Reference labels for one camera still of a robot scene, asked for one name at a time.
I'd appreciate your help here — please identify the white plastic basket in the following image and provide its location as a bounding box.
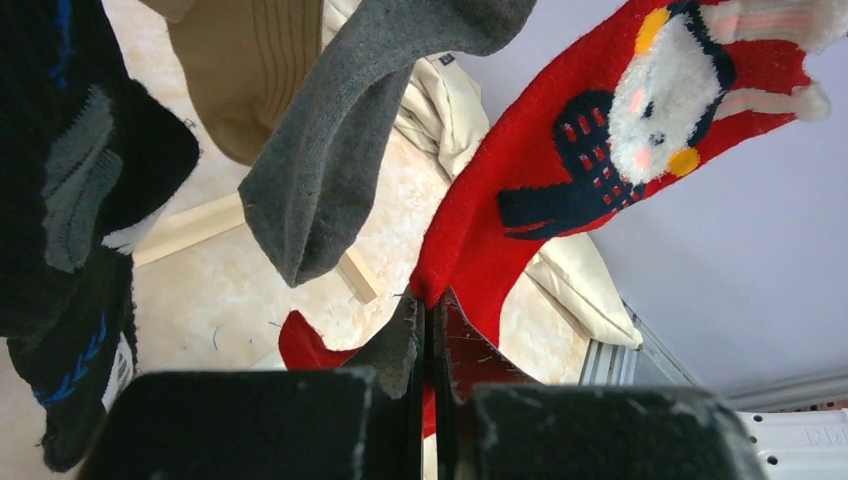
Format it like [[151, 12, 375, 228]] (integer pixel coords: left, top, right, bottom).
[[737, 409, 847, 480]]

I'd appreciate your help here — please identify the beige cloth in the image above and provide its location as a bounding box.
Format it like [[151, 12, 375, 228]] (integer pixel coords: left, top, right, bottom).
[[394, 52, 643, 348]]

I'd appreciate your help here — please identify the tan brown sock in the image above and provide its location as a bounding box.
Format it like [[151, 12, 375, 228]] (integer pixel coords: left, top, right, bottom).
[[145, 0, 324, 166]]

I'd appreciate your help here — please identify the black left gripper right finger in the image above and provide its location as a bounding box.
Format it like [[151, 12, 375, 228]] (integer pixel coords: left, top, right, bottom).
[[433, 290, 764, 479]]

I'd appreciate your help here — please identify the black blue sock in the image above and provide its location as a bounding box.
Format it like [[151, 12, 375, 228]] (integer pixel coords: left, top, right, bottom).
[[1, 1, 199, 472]]

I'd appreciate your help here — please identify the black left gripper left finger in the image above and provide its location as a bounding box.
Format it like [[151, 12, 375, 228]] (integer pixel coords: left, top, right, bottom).
[[78, 295, 424, 479]]

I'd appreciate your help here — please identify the red character sock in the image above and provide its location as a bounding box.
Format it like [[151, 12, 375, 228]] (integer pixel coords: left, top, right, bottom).
[[278, 0, 848, 439]]

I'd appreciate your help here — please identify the wooden rack frame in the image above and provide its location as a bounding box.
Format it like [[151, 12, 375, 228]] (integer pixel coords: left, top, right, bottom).
[[134, 194, 384, 303]]

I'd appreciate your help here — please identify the grey sock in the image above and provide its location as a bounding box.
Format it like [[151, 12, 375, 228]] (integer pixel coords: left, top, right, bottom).
[[239, 0, 534, 287]]

